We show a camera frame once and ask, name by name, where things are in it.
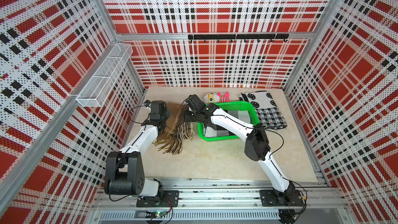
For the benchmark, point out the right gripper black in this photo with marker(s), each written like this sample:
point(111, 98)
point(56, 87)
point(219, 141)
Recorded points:
point(186, 117)

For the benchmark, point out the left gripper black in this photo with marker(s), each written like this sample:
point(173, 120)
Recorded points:
point(168, 113)

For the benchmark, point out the grey black white checked scarf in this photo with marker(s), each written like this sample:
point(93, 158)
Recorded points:
point(211, 130)

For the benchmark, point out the brown plaid fringed scarf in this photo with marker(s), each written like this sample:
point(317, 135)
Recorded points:
point(177, 130)

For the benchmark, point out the green plastic basket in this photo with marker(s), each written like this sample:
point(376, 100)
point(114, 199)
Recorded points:
point(232, 106)

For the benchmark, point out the black white patterned scarf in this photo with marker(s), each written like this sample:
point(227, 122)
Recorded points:
point(266, 109)

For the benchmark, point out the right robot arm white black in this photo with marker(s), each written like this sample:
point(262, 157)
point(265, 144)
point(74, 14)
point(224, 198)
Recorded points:
point(256, 143)

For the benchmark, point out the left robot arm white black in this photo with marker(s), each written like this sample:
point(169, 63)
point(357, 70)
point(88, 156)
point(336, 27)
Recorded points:
point(124, 175)

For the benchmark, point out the white pink plush toy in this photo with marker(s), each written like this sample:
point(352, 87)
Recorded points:
point(216, 98)

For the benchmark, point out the green circuit board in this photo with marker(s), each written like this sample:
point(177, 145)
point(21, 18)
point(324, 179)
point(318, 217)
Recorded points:
point(157, 214)

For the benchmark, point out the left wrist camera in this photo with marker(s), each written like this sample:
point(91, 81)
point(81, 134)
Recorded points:
point(147, 103)

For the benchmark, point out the white wire mesh shelf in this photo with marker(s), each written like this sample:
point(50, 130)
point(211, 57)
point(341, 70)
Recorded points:
point(97, 90)

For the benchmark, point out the black hook rail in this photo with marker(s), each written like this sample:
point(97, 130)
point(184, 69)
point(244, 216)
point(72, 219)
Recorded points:
point(204, 37)

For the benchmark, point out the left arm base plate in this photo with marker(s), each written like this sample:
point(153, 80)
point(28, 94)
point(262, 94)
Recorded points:
point(167, 199)

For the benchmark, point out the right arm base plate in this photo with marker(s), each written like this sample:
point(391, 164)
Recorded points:
point(269, 198)

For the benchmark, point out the aluminium mounting rail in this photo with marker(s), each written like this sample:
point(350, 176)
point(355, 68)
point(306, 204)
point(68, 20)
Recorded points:
point(244, 194)

